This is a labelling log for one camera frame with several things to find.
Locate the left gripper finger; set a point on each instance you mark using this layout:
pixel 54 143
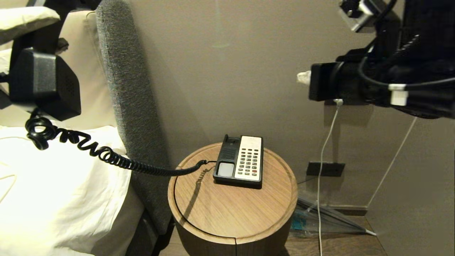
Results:
pixel 21 21

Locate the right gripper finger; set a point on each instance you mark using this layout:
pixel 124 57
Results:
pixel 304 77

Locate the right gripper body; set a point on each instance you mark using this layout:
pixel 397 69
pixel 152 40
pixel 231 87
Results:
pixel 330 83

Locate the black telephone handset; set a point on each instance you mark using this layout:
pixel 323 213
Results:
pixel 42 83

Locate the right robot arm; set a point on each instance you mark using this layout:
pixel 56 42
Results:
pixel 426 42

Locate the black and white telephone base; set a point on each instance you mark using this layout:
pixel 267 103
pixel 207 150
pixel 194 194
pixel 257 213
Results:
pixel 249 160

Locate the grey upholstered headboard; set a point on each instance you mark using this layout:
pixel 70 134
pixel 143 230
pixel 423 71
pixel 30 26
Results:
pixel 131 92

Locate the transparent folded umbrella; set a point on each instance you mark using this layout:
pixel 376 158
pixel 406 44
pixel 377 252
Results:
pixel 320 222

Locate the round wooden side table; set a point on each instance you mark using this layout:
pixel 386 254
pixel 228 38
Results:
pixel 231 209

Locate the white pillow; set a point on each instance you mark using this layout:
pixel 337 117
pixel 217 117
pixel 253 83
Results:
pixel 60 192

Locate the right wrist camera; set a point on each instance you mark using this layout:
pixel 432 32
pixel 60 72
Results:
pixel 359 16

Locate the black wall socket plate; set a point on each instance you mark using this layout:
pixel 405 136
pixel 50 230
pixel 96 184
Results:
pixel 325 169

